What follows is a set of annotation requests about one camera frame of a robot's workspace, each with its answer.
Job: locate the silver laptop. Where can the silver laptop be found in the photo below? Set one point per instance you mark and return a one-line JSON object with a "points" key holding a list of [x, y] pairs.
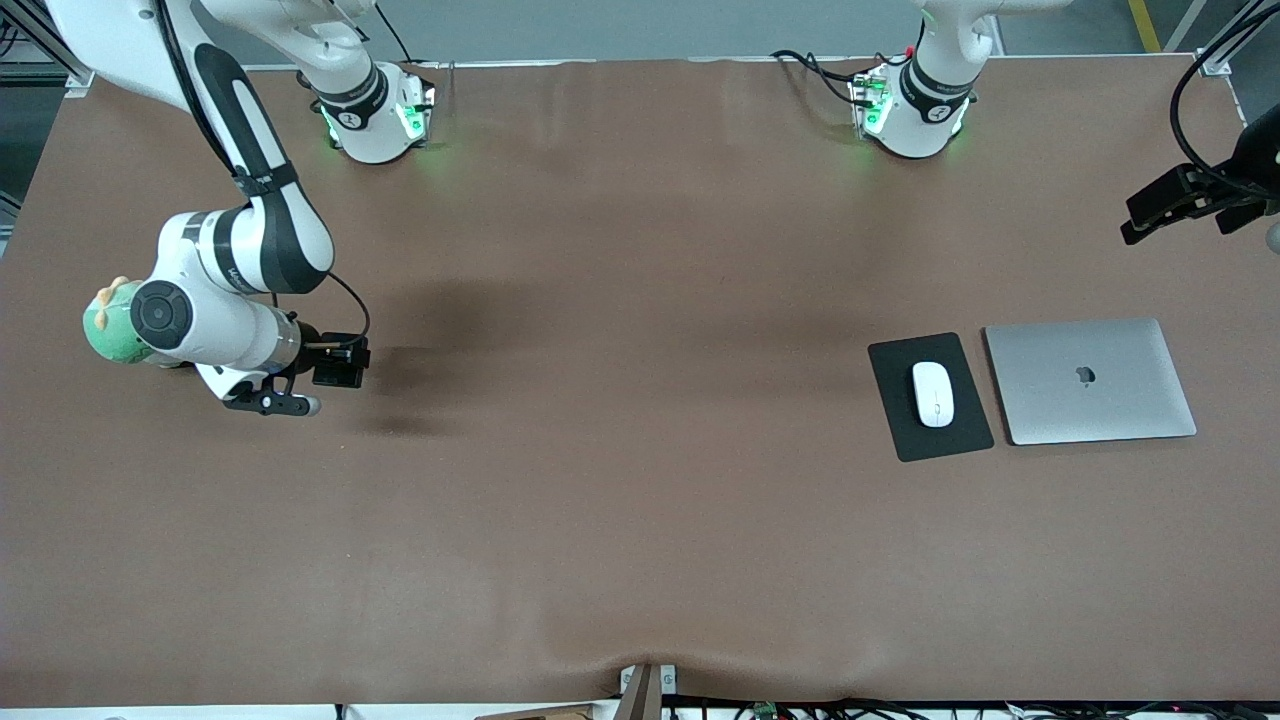
{"points": [[1090, 385]]}

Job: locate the black mouse pad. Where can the black mouse pad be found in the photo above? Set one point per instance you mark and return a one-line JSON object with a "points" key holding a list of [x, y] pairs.
{"points": [[890, 400]]}

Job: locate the aluminium frame profile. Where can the aluminium frame profile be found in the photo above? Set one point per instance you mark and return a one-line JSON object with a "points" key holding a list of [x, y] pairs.
{"points": [[1235, 35], [25, 40]]}

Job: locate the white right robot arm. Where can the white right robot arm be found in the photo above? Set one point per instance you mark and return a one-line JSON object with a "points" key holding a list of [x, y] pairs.
{"points": [[220, 330]]}

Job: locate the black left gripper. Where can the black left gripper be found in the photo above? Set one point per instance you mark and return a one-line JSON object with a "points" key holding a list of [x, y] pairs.
{"points": [[1254, 160]]}

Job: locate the white computer mouse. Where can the white computer mouse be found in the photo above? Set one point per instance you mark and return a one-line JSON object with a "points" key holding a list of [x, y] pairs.
{"points": [[933, 395]]}

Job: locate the black phone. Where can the black phone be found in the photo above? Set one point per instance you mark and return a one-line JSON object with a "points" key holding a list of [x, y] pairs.
{"points": [[340, 375]]}

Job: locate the brown table cover sheet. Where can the brown table cover sheet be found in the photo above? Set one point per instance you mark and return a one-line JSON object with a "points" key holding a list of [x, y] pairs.
{"points": [[640, 520]]}

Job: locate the green dinosaur plush toy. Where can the green dinosaur plush toy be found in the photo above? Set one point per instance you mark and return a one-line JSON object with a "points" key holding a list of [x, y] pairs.
{"points": [[108, 330]]}

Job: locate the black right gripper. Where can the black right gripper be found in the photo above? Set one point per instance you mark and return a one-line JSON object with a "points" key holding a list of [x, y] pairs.
{"points": [[311, 340]]}

